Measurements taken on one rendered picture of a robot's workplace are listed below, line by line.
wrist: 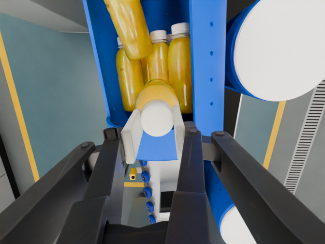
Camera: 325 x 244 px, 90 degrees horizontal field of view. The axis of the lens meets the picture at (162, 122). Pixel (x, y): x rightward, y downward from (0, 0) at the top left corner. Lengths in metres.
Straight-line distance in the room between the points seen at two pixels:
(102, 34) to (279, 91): 0.49
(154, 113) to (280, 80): 0.43
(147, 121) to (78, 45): 1.51
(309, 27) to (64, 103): 1.72
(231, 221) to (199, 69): 0.60
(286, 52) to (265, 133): 1.41
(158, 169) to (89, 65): 1.19
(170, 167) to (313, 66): 0.55
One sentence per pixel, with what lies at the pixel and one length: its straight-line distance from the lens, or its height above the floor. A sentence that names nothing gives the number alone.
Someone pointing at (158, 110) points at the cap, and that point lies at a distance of 0.18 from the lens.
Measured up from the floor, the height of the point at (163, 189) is 0.97.
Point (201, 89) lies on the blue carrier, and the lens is 0.29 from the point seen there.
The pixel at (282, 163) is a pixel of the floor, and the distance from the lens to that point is 2.18.
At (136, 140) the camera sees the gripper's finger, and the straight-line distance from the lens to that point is 0.15.
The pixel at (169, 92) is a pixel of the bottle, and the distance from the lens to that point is 0.22.
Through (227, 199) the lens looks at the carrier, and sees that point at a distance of 0.75.
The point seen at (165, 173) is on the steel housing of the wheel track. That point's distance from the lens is 0.70.
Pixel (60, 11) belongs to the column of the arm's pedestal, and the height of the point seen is 0.48.
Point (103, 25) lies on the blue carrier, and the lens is 0.48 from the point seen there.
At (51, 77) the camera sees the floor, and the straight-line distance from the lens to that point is 1.81.
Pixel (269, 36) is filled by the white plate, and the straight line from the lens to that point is 0.53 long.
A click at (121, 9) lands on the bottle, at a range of 0.37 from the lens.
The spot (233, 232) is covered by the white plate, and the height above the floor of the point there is 1.04.
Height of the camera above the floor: 1.49
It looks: 71 degrees down
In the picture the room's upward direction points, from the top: 178 degrees counter-clockwise
